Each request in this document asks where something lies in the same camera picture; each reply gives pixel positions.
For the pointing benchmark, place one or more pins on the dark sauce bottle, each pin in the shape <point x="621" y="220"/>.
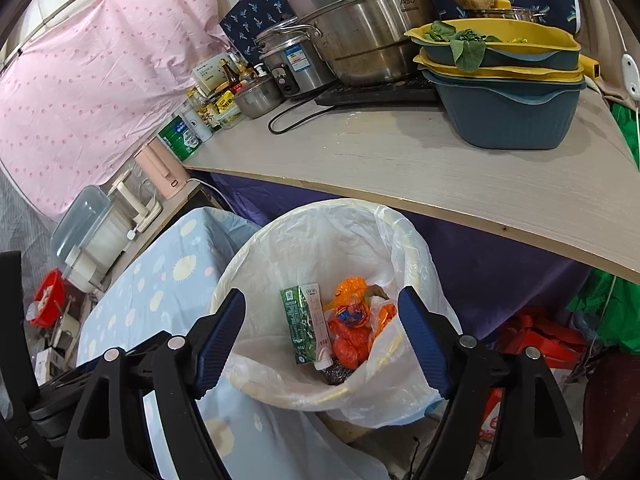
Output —
<point x="231" y="76"/>

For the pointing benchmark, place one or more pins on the clear food container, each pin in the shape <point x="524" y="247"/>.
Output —
<point x="231" y="117"/>

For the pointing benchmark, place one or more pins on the small steel pan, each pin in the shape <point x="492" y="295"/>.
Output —
<point x="525" y="14"/>

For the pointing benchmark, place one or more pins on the green and white drink carton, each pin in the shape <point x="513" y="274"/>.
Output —
<point x="300" y="322"/>

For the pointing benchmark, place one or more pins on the dish box with clear lid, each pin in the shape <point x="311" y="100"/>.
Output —
<point x="90" y="230"/>

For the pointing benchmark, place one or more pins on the green plastic bag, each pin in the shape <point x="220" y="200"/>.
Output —
<point x="615" y="300"/>

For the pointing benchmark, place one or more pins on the large stainless steamer pot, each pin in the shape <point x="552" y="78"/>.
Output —
<point x="360" y="25"/>

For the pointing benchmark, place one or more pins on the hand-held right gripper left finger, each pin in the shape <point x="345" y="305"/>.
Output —
<point x="220" y="345"/>

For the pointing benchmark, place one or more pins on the orange wrapper with blue print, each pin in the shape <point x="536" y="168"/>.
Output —
<point x="350" y="305"/>

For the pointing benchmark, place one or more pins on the grey quilted cloth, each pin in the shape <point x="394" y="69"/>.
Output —
<point x="20" y="240"/>

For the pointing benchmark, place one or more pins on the pink electric kettle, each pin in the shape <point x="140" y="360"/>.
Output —
<point x="162" y="170"/>

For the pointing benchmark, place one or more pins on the green tin can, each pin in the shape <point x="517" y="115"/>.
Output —
<point x="180" y="140"/>

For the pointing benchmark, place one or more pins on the large blue plastic basin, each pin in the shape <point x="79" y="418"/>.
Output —
<point x="505" y="115"/>

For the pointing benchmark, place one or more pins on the pink dotted curtain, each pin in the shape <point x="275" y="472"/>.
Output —
<point x="100" y="85"/>

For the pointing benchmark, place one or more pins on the black induction cooktop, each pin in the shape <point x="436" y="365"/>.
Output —
<point x="380" y="92"/>

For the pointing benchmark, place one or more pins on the green leaf vegetable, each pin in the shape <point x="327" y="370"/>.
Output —
<point x="467" y="50"/>

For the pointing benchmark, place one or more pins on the small steel pot with lid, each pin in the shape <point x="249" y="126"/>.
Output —
<point x="257" y="97"/>

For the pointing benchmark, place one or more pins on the glass kettle with white base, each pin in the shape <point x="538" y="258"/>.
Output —
<point x="135" y="205"/>

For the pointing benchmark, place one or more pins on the purple counter skirt cloth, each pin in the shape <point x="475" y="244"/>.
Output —
<point x="500" y="275"/>

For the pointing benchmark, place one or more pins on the steel wool scrubber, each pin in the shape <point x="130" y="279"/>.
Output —
<point x="337" y="372"/>

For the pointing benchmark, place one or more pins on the red plastic bag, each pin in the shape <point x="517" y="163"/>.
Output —
<point x="350" y="350"/>

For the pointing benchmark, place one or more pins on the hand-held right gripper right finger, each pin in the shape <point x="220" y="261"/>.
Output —
<point x="425" y="345"/>

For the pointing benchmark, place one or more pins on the yellow strainer basket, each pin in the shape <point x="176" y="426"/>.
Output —
<point x="540" y="35"/>
<point x="592" y="67"/>

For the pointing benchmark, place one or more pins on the red plastic basket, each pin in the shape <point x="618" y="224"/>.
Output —
<point x="50" y="295"/>

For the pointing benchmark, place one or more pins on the amber oil bottle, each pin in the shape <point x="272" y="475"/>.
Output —
<point x="247" y="72"/>

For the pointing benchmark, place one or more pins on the maroon cloth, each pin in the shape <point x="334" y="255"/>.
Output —
<point x="612" y="410"/>

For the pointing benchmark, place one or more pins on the blue dotted tablecloth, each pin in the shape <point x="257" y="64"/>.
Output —
<point x="130" y="305"/>

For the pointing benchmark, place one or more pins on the white cylindrical jar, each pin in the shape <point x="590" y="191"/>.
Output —
<point x="85" y="270"/>

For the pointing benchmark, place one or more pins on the wooden stool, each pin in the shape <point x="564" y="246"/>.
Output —
<point x="360" y="430"/>

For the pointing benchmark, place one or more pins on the white thermos bottle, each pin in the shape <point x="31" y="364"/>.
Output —
<point x="197" y="127"/>

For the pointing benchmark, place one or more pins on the stainless rice cooker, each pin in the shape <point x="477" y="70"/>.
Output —
<point x="295" y="60"/>

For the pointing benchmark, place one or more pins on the white and yellow cardboard box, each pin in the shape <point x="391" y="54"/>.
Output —
<point x="212" y="75"/>

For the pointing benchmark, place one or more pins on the red and white packet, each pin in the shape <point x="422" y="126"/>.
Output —
<point x="540" y="340"/>

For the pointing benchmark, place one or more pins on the navy printed cloth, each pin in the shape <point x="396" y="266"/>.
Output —
<point x="250" y="10"/>

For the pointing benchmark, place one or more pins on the round bin with white liner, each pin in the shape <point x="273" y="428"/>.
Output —
<point x="280" y="240"/>

